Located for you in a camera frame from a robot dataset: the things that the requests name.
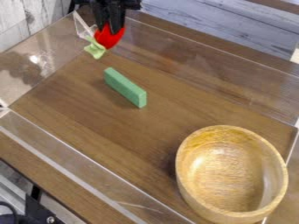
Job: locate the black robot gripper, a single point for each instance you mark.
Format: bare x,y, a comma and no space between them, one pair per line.
110,10

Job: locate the red plush strawberry toy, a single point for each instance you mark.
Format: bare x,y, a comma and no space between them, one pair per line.
103,41

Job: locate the green rectangular block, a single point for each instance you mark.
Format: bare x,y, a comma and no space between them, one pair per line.
126,87

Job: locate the clear acrylic table barrier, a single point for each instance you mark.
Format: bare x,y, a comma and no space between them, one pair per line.
100,154

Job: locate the wooden bowl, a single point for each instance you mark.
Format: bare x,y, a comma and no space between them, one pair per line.
231,174

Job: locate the black clamp with cable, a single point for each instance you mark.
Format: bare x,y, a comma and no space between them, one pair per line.
36,214

